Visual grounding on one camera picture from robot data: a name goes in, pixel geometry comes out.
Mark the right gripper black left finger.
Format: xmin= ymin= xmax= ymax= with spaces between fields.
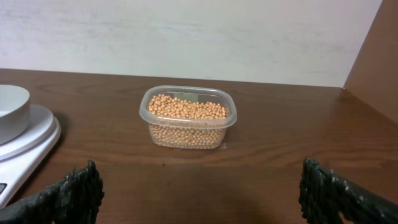
xmin=1 ymin=160 xmax=104 ymax=224

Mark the white digital kitchen scale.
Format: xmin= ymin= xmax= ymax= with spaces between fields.
xmin=1 ymin=105 xmax=61 ymax=208

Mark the clear plastic container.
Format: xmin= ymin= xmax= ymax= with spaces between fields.
xmin=139 ymin=85 xmax=237 ymax=149

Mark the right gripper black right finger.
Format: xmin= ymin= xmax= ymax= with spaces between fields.
xmin=298 ymin=158 xmax=397 ymax=224

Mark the pile of soybeans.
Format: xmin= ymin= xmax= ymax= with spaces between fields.
xmin=148 ymin=94 xmax=227 ymax=149

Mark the white round bowl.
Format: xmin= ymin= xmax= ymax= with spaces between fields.
xmin=1 ymin=85 xmax=30 ymax=144

